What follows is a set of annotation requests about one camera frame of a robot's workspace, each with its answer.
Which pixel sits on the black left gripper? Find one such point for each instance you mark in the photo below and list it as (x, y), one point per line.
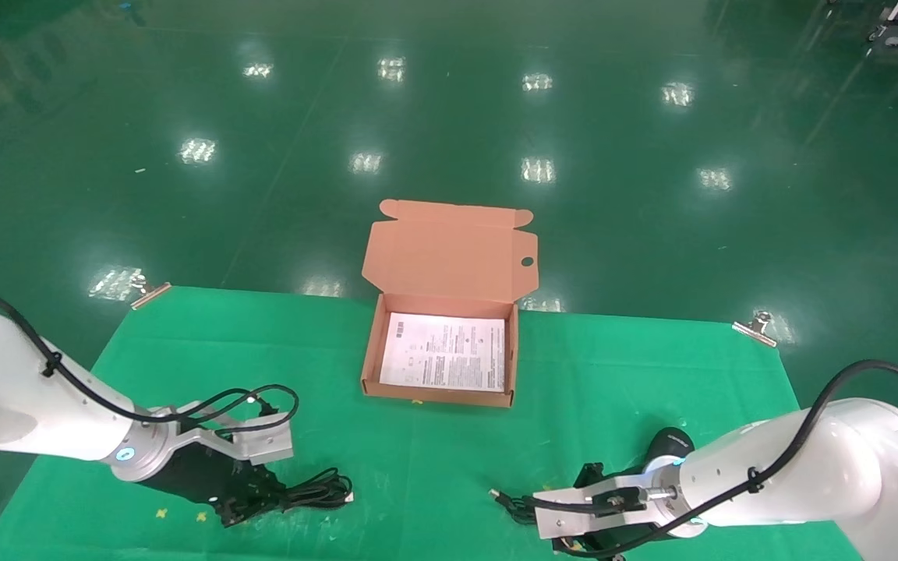
(199, 475)

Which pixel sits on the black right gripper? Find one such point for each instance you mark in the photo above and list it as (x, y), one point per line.
(671, 444)

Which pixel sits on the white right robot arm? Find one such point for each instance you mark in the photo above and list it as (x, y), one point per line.
(846, 467)

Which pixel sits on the open brown cardboard box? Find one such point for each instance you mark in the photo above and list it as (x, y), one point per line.
(449, 257)

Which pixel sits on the green table cloth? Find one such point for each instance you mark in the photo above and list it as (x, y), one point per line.
(418, 467)

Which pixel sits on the white printed instruction sheet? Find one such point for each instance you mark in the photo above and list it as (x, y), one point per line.
(441, 354)

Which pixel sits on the metal cloth clamp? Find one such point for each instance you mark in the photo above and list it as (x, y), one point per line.
(753, 329)
(151, 295)

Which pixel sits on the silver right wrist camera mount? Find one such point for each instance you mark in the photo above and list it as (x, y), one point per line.
(558, 523)

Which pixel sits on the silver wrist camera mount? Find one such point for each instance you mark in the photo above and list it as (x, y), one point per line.
(558, 523)
(270, 448)

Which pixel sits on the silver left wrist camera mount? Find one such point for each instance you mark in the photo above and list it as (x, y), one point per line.
(270, 448)

